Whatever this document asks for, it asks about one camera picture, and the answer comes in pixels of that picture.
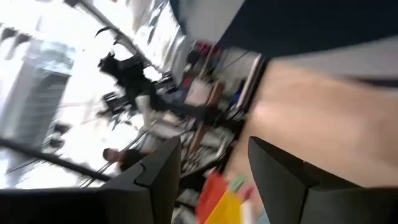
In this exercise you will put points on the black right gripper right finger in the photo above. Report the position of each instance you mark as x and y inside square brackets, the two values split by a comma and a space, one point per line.
[289, 193]

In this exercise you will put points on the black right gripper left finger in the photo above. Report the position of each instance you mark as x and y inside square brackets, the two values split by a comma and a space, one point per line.
[140, 199]

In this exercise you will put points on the black frame light bar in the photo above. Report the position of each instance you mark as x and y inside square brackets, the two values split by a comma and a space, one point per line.
[56, 158]

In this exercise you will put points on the white medicine box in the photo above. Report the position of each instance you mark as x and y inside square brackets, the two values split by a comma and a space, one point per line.
[247, 213]

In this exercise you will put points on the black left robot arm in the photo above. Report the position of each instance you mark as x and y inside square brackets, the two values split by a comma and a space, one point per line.
[132, 76]

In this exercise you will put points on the seated person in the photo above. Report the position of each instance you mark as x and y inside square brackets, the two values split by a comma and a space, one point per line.
[122, 157]

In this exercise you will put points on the green medicine packet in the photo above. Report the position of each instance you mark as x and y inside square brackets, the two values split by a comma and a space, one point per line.
[237, 183]

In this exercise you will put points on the orange medicine packet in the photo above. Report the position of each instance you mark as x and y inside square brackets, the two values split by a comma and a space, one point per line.
[211, 193]

